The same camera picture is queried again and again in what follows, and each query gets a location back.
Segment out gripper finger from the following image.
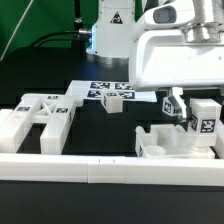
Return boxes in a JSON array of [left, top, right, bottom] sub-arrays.
[[168, 87, 187, 122]]

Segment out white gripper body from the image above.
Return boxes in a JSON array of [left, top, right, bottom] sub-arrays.
[[129, 0, 224, 91]]

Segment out white chair seat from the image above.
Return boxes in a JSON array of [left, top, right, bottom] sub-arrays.
[[135, 124, 215, 159]]

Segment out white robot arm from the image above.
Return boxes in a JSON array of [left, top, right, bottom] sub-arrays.
[[87, 0, 224, 120]]

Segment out white tagged cube left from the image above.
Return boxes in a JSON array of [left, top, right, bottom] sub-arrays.
[[162, 97, 177, 117]]

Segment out white marker sheet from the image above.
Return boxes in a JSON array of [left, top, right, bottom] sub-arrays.
[[66, 80, 157, 102]]

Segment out black pole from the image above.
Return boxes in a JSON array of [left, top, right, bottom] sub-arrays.
[[74, 0, 82, 31]]

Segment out thin white rod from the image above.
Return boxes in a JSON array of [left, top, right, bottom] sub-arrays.
[[0, 0, 35, 61]]

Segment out white U-shaped obstacle fence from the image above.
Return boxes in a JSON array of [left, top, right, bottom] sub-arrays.
[[0, 108, 224, 187]]

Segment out white chair back frame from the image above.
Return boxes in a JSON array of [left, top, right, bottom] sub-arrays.
[[0, 93, 84, 155]]

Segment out black cables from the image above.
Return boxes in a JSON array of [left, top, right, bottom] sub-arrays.
[[29, 29, 93, 48]]

